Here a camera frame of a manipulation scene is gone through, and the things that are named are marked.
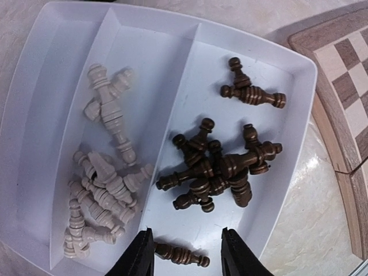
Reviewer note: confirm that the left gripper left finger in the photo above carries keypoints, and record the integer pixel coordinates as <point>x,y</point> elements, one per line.
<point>138,258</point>

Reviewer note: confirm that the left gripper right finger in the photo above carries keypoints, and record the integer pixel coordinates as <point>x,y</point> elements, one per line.
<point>237,258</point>

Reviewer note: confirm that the wooden chess board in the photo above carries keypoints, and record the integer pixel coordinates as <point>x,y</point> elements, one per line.
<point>339,49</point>

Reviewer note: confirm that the single dark chess piece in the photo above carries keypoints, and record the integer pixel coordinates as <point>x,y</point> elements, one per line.
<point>179,255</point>

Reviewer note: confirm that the pile of white chess pieces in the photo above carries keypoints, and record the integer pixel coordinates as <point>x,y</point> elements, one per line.
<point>102,202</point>

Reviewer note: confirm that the pile of dark chess pieces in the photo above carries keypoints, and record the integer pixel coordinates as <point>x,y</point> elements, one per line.
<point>210,172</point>

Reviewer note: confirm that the dark chess piece pair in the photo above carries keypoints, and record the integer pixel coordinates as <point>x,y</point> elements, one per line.
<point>243,89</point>

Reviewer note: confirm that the white divided plastic tray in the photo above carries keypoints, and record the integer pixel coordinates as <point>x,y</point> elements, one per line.
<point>180,64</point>

